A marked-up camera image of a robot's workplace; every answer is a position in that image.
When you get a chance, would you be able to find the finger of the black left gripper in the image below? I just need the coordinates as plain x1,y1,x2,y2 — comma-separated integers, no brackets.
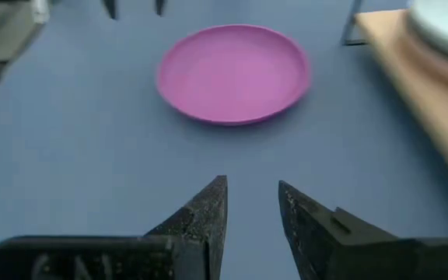
101,0,119,21
153,0,169,17

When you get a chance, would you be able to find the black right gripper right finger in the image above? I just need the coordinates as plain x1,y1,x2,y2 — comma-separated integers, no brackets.
278,180,448,280

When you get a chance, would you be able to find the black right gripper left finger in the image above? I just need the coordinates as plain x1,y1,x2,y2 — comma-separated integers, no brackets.
0,174,229,280

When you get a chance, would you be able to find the peach pink plate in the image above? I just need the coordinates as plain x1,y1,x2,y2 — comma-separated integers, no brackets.
401,37,448,93

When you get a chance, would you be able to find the white plate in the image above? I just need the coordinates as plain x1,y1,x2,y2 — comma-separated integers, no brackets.
408,0,448,68

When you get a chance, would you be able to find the light wooden shelf board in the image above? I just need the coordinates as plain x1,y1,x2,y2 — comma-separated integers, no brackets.
354,8,448,199

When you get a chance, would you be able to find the purple plate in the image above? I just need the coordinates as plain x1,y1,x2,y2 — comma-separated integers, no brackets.
155,23,313,127

